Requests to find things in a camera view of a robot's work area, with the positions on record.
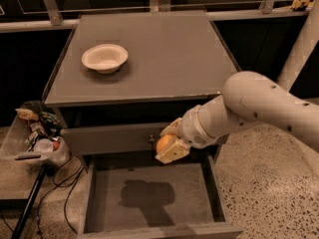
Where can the clutter items in bin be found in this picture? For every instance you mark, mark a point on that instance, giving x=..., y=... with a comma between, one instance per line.
x=44, y=129

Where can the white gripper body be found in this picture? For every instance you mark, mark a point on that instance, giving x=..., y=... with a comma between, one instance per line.
x=191, y=127

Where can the metal railing frame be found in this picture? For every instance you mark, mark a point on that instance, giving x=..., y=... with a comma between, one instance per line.
x=41, y=15

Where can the round metal drawer knob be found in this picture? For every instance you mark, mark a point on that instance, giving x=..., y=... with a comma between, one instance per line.
x=152, y=139

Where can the black stand leg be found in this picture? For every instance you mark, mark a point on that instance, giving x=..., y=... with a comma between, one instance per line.
x=29, y=204

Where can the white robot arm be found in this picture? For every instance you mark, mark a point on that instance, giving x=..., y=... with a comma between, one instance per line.
x=247, y=99

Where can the grey open lower drawer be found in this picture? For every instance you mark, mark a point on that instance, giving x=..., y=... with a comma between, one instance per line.
x=133, y=196

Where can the white diagonal post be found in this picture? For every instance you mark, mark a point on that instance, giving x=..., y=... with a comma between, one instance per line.
x=301, y=50

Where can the grey wooden drawer cabinet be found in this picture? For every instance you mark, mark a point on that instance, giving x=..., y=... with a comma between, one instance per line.
x=177, y=60

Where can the white paper bowl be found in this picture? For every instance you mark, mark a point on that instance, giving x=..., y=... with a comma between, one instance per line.
x=105, y=59

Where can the orange fruit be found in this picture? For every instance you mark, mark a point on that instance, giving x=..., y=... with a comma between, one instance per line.
x=165, y=142

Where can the yellow object on ledge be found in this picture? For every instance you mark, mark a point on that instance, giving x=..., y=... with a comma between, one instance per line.
x=300, y=5

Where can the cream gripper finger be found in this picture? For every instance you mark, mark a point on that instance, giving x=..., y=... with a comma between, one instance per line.
x=179, y=149
x=172, y=128

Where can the grey upper drawer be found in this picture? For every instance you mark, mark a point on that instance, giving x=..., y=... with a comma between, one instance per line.
x=112, y=138

